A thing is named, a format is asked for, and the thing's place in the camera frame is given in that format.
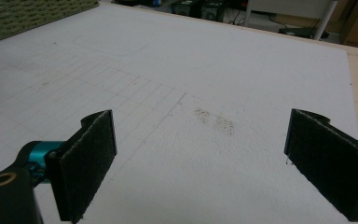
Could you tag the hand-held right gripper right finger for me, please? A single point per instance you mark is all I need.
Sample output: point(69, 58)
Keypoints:
point(329, 161)

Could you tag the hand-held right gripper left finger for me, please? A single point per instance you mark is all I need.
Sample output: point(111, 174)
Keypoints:
point(84, 161)

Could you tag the green woven basket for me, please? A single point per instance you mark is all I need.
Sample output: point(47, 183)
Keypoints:
point(18, 15)

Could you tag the flat black box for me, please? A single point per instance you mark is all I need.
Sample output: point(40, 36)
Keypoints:
point(298, 31)

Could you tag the white foam mat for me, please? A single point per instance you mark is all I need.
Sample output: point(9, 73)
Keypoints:
point(199, 62)

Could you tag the large black computer tower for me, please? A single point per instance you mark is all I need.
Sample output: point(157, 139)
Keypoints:
point(185, 7)

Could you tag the small black computer tower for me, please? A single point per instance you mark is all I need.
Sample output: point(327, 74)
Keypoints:
point(213, 11)

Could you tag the white desk frame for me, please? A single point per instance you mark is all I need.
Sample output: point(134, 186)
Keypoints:
point(323, 21)

